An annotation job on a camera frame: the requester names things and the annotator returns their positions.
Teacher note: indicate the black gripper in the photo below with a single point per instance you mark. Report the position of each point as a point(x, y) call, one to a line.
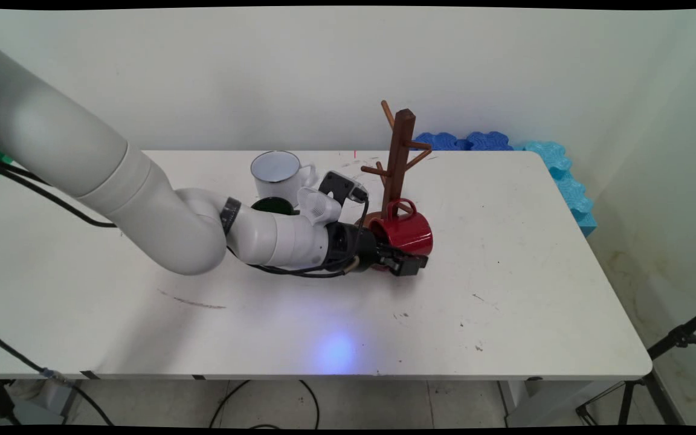
point(351, 248)

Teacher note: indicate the red enamel mug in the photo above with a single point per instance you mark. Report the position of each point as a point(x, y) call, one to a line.
point(408, 232)

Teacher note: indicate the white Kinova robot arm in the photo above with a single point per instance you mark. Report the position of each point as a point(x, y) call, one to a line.
point(112, 181)

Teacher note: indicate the brown wooden mug tree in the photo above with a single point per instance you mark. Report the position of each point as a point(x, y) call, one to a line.
point(400, 151)

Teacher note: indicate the dark blue foam mat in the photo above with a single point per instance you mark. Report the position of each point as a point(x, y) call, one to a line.
point(438, 142)
point(490, 141)

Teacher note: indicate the dark green mug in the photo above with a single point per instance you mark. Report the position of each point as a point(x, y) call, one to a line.
point(272, 206)

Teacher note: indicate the white enamel mug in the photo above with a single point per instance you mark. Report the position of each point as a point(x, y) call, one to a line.
point(275, 175)

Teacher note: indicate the light blue foam mat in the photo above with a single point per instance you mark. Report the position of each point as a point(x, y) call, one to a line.
point(571, 190)

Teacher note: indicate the white table leg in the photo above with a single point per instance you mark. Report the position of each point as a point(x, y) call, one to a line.
point(529, 402)
point(55, 396)

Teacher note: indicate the black tripod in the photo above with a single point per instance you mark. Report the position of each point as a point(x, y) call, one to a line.
point(656, 374)

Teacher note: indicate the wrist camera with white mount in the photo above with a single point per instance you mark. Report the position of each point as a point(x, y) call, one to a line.
point(324, 202)

